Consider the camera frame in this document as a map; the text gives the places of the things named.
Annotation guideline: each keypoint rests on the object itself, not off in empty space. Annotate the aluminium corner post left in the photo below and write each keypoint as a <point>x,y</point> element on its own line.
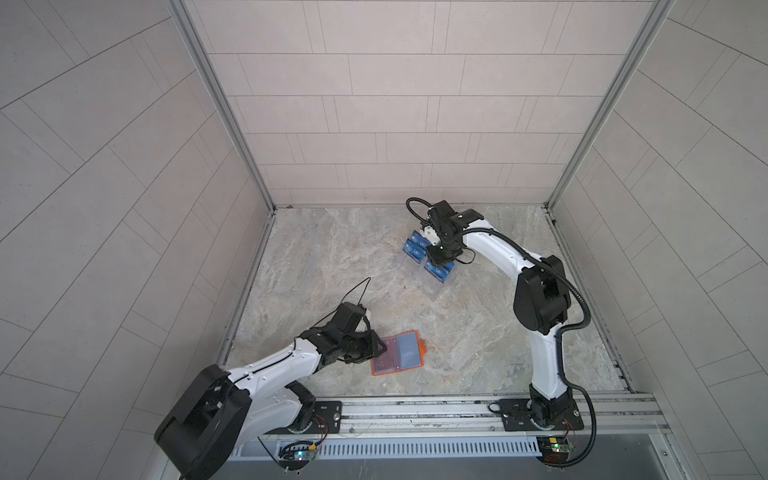
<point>180,13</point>

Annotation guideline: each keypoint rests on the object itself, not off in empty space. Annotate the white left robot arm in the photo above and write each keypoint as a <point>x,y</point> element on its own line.
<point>223,409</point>

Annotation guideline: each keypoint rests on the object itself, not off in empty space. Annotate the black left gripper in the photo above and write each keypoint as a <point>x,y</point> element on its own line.
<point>370,347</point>

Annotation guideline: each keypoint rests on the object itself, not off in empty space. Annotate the aluminium corner post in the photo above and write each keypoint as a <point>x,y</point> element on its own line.
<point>180,13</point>
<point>643,40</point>

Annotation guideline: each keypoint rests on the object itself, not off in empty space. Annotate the card stack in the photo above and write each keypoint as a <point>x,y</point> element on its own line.
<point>413,255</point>
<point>433,280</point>

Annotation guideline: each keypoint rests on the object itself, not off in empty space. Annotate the right card stack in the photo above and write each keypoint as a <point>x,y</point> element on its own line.
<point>433,280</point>

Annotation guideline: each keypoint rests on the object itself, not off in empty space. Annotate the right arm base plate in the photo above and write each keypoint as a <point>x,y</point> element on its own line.
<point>526,415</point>

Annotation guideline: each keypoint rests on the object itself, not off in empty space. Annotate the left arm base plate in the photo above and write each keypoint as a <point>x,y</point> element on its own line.
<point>325,418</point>

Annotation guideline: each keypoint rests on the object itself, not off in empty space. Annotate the right green circuit board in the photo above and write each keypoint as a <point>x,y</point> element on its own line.
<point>554,450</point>

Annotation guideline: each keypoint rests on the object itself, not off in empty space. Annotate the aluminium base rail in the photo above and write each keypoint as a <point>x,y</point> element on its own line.
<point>467,415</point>

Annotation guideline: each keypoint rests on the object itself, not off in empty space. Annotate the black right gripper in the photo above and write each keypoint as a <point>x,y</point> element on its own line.
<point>435,259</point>

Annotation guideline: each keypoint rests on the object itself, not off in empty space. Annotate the left green circuit board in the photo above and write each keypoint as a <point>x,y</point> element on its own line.
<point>295,456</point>

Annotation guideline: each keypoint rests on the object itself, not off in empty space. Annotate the aluminium corner post right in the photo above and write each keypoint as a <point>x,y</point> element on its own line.
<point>643,40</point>

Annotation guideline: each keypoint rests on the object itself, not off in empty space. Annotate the left card stack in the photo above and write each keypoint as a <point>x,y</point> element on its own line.
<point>413,255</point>

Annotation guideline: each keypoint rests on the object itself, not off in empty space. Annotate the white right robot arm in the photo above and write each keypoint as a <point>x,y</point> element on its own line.
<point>545,302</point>

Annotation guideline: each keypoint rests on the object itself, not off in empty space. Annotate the orange card holder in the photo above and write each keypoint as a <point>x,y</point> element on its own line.
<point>412,350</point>

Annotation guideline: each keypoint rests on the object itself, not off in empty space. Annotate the green circuit board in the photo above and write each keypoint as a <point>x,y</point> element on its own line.
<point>554,450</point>
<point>295,456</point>

